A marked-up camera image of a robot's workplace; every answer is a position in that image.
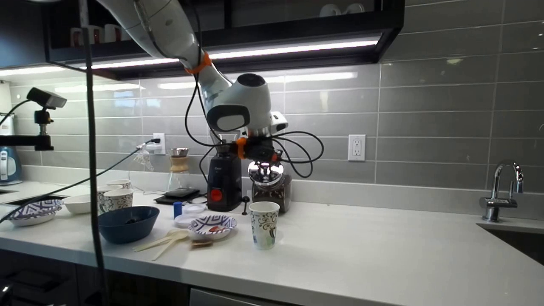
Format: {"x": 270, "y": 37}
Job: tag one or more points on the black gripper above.
{"x": 263, "y": 148}

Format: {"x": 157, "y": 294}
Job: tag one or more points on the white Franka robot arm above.
{"x": 164, "y": 27}

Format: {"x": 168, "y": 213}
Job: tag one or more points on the glass jar of coffee beans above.
{"x": 278, "y": 199}

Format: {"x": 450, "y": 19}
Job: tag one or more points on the small white plastic lid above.
{"x": 185, "y": 219}

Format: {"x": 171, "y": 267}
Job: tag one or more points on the black ball-ended rod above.
{"x": 246, "y": 204}

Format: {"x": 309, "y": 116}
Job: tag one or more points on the black coffee grinder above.
{"x": 224, "y": 187}

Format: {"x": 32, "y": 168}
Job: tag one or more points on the patterned paper cup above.
{"x": 264, "y": 226}

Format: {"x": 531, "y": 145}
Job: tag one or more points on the blue patterned paper plate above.
{"x": 222, "y": 226}

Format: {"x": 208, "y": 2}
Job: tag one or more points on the small white dish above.
{"x": 198, "y": 207}

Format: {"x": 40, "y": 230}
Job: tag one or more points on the glass carafe with wooden collar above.
{"x": 179, "y": 175}

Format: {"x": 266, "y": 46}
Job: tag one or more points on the black coffee scale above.
{"x": 179, "y": 196}

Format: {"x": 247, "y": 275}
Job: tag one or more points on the small blue cylinder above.
{"x": 178, "y": 209}

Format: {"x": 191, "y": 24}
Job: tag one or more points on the under-cabinet light strip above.
{"x": 295, "y": 48}

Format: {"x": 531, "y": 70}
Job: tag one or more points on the clear plastic utensil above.
{"x": 168, "y": 238}
{"x": 171, "y": 247}

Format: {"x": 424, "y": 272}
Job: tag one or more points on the dark blue bowl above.
{"x": 130, "y": 226}

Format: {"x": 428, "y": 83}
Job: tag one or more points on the patterned ceramic mug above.
{"x": 117, "y": 201}

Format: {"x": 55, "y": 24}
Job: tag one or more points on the white ceramic dish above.
{"x": 355, "y": 9}
{"x": 331, "y": 9}

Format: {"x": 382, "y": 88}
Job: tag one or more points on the plain white bowl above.
{"x": 79, "y": 204}

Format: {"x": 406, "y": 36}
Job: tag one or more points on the pale shelf cup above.
{"x": 113, "y": 34}
{"x": 77, "y": 36}

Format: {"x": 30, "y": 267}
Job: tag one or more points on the small chrome faucet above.
{"x": 494, "y": 197}

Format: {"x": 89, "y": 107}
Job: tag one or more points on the blue patterned bowl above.
{"x": 35, "y": 214}

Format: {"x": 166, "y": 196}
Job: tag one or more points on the dark base cabinet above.
{"x": 57, "y": 277}

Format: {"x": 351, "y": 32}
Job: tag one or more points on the dark undermount sink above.
{"x": 521, "y": 240}

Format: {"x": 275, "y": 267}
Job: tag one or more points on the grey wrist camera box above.
{"x": 280, "y": 121}

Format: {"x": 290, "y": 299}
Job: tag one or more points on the white single wall plate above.
{"x": 356, "y": 146}

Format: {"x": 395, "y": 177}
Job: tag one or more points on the white double wall outlet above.
{"x": 159, "y": 148}

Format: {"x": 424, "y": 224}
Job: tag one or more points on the black upper wall cabinet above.
{"x": 392, "y": 22}

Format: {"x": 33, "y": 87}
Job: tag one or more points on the black external camera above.
{"x": 47, "y": 99}

